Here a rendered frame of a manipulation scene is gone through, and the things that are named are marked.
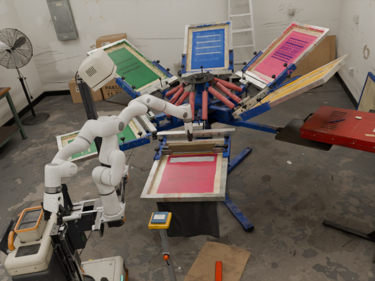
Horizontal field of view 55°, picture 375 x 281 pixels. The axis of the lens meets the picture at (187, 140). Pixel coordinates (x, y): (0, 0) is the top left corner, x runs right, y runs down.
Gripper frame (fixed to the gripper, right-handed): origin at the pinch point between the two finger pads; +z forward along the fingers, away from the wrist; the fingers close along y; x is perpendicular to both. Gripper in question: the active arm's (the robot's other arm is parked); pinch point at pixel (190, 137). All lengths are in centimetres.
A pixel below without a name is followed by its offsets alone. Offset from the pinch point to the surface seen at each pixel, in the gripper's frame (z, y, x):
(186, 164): 16.3, 14.4, -3.5
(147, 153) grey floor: 110, -167, -94
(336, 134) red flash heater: 2, 5, 110
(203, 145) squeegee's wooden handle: 7.4, 1.4, 10.2
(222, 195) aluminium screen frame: 13, 59, 27
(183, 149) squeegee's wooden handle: 9.7, 1.1, -7.0
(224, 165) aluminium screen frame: 13.0, 22.9, 26.9
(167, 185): 16.5, 41.5, -14.7
